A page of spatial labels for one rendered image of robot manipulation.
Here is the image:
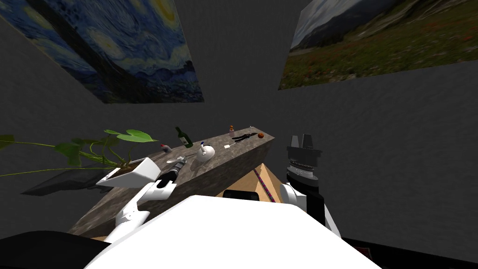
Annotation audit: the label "black scissors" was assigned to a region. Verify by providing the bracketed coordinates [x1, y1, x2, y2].
[231, 132, 258, 142]

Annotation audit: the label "green wine bottle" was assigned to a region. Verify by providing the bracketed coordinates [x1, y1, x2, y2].
[175, 126, 194, 149]

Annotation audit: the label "green plant in white pot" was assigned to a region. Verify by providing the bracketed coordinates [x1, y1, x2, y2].
[0, 128, 162, 189]

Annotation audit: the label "blue starry night painting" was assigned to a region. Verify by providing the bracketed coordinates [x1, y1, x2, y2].
[0, 0, 205, 105]

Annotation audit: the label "mountain meadow landscape painting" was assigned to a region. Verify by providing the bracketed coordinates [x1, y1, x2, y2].
[278, 0, 478, 91]

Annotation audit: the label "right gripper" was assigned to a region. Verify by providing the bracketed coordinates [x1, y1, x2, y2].
[286, 134, 323, 164]

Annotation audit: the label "grey stone table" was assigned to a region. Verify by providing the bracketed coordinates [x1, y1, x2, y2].
[68, 128, 276, 239]

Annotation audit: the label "white round teapot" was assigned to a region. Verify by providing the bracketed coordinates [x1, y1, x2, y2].
[195, 142, 216, 163]

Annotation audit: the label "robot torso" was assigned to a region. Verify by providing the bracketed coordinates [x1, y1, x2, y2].
[84, 189, 382, 269]

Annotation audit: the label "grey spoon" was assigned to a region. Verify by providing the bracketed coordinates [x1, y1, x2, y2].
[166, 153, 197, 164]

